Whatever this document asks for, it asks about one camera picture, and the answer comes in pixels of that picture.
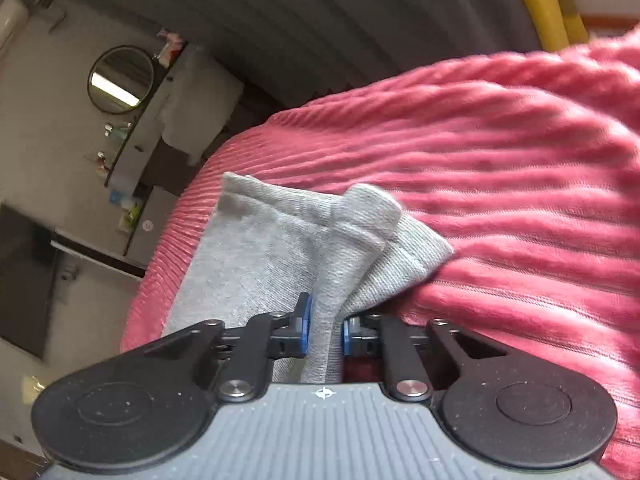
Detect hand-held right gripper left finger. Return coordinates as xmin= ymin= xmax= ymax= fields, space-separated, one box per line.
xmin=142 ymin=292 xmax=314 ymax=404

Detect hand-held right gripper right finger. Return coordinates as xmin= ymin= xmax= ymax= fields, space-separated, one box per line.
xmin=342 ymin=312 xmax=509 ymax=404

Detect grey pants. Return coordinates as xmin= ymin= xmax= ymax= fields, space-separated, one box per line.
xmin=161 ymin=171 xmax=455 ymax=385

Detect green bottle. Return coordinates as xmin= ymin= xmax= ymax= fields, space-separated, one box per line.
xmin=121 ymin=199 xmax=145 ymax=232

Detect pink ribbed blanket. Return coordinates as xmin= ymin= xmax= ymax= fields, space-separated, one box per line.
xmin=120 ymin=25 xmax=640 ymax=480

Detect grey shelf cabinet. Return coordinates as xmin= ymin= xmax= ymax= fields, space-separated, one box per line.
xmin=104 ymin=42 xmax=203 ymax=266

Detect dark flat screen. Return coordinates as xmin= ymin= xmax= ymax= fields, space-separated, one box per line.
xmin=0 ymin=204 xmax=62 ymax=361

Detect pink item on shelf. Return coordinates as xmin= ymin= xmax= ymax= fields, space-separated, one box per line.
xmin=156 ymin=29 xmax=185 ymax=67

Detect yellow pole stand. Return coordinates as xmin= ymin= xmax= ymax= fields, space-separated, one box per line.
xmin=502 ymin=0 xmax=592 ymax=54

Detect white air conditioner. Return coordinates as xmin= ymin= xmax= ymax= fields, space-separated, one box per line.
xmin=0 ymin=0 xmax=37 ymax=57

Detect round wall mirror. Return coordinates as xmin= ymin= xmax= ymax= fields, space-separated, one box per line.
xmin=87 ymin=46 xmax=156 ymax=113

